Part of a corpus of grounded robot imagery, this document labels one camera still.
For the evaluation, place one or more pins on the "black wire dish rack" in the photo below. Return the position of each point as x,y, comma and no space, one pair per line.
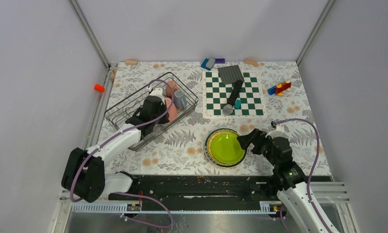
137,108

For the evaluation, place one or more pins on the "woven bamboo tray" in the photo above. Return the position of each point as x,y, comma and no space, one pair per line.
209,144

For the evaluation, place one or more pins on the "tan wooden block left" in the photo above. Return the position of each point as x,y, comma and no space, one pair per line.
131,62

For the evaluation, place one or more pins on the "salmon ceramic mug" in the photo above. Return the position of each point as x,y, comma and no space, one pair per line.
171,88

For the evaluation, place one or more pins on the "tan block at edge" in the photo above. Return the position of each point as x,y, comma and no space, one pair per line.
113,76

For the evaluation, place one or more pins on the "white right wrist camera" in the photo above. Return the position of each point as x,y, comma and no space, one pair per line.
277,131

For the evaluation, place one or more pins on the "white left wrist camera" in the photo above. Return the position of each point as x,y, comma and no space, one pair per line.
157,92

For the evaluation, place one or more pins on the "blue grey toy brick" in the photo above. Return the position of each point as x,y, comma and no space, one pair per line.
208,63

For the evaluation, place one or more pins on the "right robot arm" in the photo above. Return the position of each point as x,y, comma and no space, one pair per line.
288,182

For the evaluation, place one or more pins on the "lime green plate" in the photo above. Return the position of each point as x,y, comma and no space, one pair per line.
226,148

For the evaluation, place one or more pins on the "colourful toy brick vehicle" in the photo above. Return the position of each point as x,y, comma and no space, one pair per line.
280,88

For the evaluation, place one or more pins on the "grey studded building plate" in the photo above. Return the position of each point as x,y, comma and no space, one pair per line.
230,74

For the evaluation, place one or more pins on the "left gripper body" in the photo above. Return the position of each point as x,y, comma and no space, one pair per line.
163,120

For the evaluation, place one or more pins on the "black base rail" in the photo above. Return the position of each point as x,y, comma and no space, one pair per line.
206,193

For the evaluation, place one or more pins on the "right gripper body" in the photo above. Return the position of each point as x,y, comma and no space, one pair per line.
263,145

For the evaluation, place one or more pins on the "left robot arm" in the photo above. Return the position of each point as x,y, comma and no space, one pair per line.
84,175

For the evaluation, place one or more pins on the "pink ceramic mug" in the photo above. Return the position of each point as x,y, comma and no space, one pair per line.
173,114

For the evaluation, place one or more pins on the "grey dotted mug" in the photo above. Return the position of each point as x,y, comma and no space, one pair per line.
180,100

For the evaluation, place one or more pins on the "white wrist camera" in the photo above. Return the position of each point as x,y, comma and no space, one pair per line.
157,92
277,131

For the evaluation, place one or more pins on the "purple toy brick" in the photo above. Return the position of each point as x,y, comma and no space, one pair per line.
220,61

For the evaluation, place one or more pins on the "teal rectangular block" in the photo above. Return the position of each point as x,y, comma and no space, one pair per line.
237,104

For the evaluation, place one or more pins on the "white plate green red rim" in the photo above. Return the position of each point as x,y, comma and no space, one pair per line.
206,151

